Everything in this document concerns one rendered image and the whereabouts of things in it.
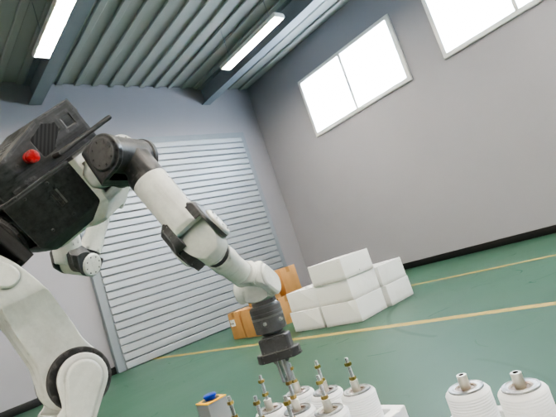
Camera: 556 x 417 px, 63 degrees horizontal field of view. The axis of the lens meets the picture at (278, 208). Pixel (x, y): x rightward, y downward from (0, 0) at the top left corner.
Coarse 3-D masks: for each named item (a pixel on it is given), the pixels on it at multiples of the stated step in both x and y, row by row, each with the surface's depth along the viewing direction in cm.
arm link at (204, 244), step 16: (208, 224) 106; (192, 240) 106; (208, 240) 106; (224, 240) 109; (192, 256) 106; (208, 256) 106; (224, 256) 108; (240, 256) 116; (224, 272) 111; (240, 272) 114
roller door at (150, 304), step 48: (192, 144) 735; (240, 144) 800; (192, 192) 707; (240, 192) 768; (144, 240) 634; (240, 240) 737; (96, 288) 577; (144, 288) 613; (192, 288) 658; (144, 336) 594; (192, 336) 636
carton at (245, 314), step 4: (248, 308) 502; (240, 312) 500; (244, 312) 494; (248, 312) 488; (244, 316) 495; (248, 316) 490; (244, 320) 497; (248, 320) 491; (244, 324) 498; (248, 324) 492; (252, 324) 486; (248, 328) 493; (252, 328) 488; (248, 332) 494; (252, 332) 489; (248, 336) 496; (252, 336) 490; (256, 336) 484
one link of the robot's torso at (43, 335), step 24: (0, 264) 101; (0, 288) 100; (24, 288) 103; (0, 312) 101; (24, 312) 103; (48, 312) 107; (24, 336) 102; (48, 336) 105; (72, 336) 108; (24, 360) 108; (48, 360) 104; (48, 384) 101
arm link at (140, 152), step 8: (128, 144) 108; (136, 144) 111; (144, 144) 114; (128, 152) 107; (136, 152) 109; (144, 152) 111; (152, 152) 115; (128, 160) 108; (136, 160) 108; (144, 160) 109; (152, 160) 110; (120, 168) 107; (128, 168) 108; (136, 168) 108; (144, 168) 108; (152, 168) 108; (128, 176) 108; (136, 176) 107
